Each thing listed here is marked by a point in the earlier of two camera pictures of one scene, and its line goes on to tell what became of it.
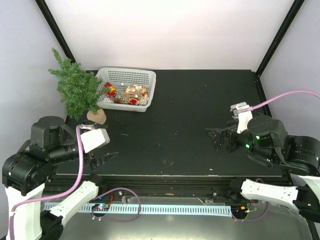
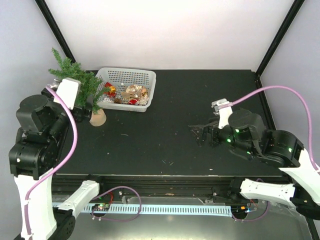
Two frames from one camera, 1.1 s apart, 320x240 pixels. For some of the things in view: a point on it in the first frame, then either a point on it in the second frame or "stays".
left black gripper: [89, 158] → [79, 114]
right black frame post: [285, 25] stays
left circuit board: [101, 207] stays
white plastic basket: [130, 89] stays
